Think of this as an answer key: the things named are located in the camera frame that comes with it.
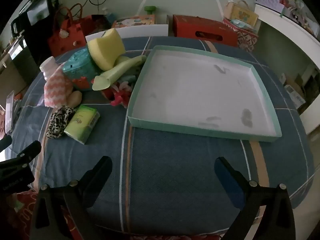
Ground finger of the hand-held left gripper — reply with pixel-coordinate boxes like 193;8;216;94
11;140;42;165
0;135;13;153

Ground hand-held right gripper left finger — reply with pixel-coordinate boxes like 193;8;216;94
31;156;113;240

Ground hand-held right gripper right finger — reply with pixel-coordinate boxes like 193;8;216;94
214;157;297;240

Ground pink white chevron cloth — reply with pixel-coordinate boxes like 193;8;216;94
44;68;73;108

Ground clear plastic tray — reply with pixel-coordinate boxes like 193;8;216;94
127;45;282;143

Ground teal wet wipes pack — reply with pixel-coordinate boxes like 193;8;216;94
62;48;100;91

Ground beige soft pad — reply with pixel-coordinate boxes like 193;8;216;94
67;91;83;108

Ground red floral bedspread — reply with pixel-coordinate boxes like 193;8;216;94
0;190;75;240

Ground leopard print scrunchie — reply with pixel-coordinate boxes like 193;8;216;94
46;105;76;139

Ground green sponge block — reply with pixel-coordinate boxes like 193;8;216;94
64;105;100;145

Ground blue plaid bedsheet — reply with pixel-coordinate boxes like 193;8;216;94
5;36;315;235

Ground white plastic bottle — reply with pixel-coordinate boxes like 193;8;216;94
39;56;59;80

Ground light green cloth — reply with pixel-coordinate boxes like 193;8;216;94
92;55;147;91

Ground cardboard boxes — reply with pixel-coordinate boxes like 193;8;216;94
282;72;307;108

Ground yellow sponge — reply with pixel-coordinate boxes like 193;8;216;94
86;28;126;71

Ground red felt tote bag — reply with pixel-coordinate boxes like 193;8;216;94
47;3;110;57

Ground black monitor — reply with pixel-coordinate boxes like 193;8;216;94
10;0;54;63

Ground patterned paper bag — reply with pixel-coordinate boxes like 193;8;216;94
223;17;259;53

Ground orange picture box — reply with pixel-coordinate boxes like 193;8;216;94
112;15;156;29

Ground teal pump bottle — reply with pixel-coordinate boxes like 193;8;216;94
102;7;118;25

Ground red cardboard box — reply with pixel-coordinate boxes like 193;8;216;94
172;14;238;47

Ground white curved desk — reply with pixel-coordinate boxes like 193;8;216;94
254;4;320;70

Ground yellow gift bag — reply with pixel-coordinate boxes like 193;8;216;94
223;0;259;27

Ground colourful stationery pile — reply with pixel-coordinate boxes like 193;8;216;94
280;0;320;35

